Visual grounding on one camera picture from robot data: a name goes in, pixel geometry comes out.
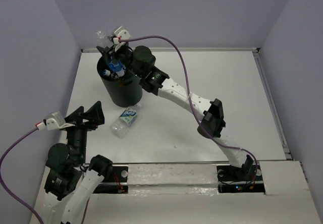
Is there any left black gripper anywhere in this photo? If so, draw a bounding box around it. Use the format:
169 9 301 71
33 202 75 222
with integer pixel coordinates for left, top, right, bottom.
62 99 105 162

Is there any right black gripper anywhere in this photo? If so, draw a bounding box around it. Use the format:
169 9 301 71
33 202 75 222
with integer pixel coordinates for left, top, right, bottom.
97 42 142 78

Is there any blue label water bottle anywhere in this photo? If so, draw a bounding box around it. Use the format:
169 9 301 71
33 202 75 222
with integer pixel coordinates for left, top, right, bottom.
96 30 125 79

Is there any white green label bottle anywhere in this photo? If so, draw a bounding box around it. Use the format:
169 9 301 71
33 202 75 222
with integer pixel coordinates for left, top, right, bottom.
110 103 142 139

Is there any green plastic bottle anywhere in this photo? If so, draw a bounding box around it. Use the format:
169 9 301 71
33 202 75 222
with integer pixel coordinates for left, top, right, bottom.
102 69 111 77

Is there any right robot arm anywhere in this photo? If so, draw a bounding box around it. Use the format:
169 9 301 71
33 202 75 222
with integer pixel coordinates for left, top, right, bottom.
97 44 255 180

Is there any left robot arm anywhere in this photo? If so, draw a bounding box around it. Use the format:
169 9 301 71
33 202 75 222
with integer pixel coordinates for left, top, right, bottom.
41 101 113 223

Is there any black cylindrical bin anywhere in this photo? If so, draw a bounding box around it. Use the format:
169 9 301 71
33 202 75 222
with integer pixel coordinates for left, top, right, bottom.
97 60 142 107

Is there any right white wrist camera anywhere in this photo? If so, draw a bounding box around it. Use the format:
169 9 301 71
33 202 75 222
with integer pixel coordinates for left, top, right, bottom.
110 26 131 52

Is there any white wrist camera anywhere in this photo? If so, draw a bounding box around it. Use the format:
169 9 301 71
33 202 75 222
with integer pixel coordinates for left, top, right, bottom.
110 26 131 52
35 111 75 131

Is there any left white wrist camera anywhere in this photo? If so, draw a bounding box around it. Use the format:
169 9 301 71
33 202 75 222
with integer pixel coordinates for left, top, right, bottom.
35 111 75 131

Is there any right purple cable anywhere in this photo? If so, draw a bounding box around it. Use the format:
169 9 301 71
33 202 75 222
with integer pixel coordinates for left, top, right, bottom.
118 35 258 192

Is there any purple cable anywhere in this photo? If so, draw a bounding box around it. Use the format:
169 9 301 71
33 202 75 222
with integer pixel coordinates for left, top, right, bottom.
118 35 258 192
0 127 46 224

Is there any aluminium table edge rail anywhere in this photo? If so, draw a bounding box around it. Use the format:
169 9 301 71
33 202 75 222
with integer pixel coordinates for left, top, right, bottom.
80 47 261 53

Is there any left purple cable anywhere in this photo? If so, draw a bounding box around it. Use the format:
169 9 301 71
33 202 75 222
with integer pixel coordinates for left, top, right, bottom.
0 127 46 224

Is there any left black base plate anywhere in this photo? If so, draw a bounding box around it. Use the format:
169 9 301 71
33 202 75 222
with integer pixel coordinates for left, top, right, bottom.
93 165 129 194

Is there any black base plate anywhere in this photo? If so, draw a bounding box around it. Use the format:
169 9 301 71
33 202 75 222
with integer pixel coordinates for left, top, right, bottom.
217 165 265 194
93 165 129 194

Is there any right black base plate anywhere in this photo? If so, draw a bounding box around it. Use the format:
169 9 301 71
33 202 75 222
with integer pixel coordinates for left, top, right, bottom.
217 165 265 194

